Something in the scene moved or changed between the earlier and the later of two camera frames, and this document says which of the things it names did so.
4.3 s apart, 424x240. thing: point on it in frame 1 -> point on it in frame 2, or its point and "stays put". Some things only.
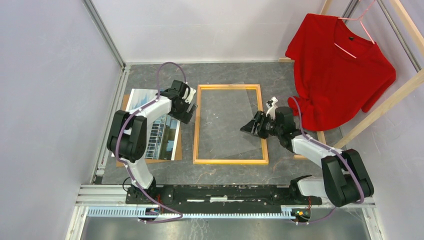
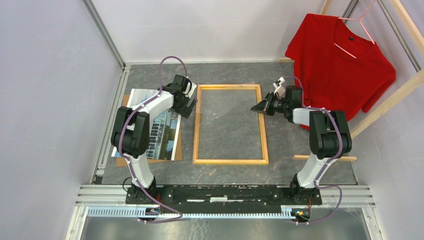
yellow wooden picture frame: (265, 161) stays put
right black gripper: (251, 127) -> (261, 106)
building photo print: (162, 133) stays put
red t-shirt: (338, 72) stays put
